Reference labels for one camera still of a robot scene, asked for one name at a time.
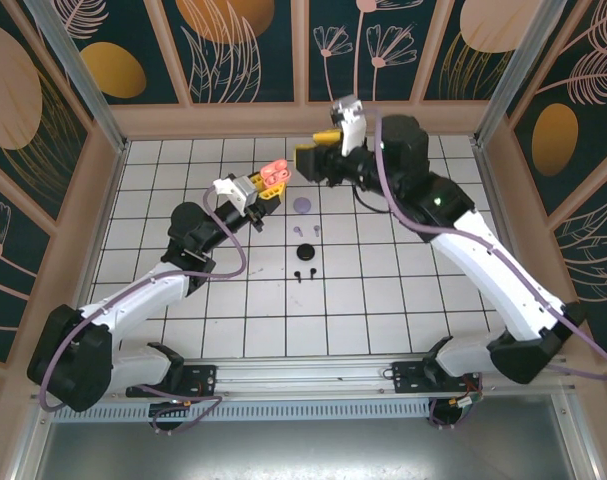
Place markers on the grey metal sheet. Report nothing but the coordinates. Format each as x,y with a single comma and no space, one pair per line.
303,450

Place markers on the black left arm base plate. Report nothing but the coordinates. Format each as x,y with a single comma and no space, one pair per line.
203,380

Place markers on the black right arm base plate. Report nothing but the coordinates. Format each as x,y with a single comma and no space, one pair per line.
408,377

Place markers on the purple earbud charging case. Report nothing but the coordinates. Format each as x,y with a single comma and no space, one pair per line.
303,205

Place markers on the black earbud charging case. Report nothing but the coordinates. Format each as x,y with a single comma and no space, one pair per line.
305,252

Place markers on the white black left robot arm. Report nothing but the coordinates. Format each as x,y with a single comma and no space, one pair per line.
148,300

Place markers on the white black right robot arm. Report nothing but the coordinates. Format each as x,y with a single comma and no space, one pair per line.
475,272

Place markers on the aluminium corner post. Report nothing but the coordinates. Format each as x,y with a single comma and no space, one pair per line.
522,75
78,75

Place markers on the aluminium side rail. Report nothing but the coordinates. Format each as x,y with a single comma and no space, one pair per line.
114,180
489,180

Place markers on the aluminium mounting rail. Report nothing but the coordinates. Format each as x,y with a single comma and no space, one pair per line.
303,372

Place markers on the pink earbud charging case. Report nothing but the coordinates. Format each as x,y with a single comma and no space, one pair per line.
275,172

